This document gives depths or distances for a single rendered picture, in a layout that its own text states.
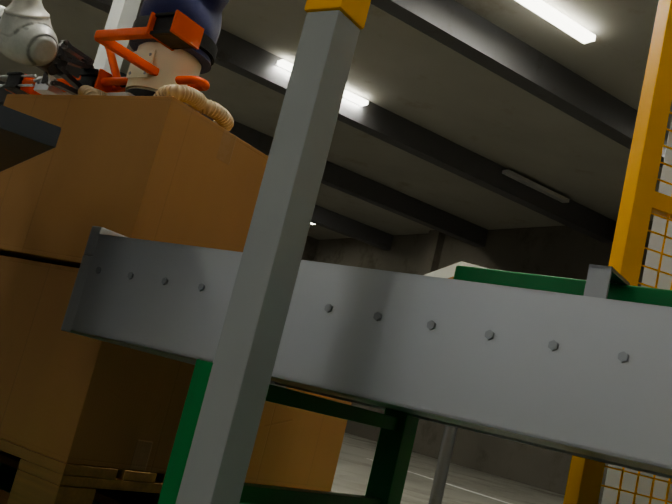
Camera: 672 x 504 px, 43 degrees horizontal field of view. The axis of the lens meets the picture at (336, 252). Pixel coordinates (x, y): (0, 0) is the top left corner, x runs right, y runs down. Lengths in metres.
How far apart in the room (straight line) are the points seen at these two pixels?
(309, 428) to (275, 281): 1.33
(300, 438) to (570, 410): 1.41
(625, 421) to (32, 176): 1.54
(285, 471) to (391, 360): 1.22
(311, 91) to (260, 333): 0.35
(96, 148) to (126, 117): 0.10
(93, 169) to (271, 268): 0.94
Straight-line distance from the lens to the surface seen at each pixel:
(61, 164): 2.14
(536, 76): 8.27
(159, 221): 1.94
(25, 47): 2.15
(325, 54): 1.26
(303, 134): 1.22
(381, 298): 1.28
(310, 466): 2.53
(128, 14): 5.87
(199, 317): 1.48
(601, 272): 1.19
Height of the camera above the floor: 0.38
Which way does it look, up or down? 10 degrees up
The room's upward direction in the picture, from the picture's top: 14 degrees clockwise
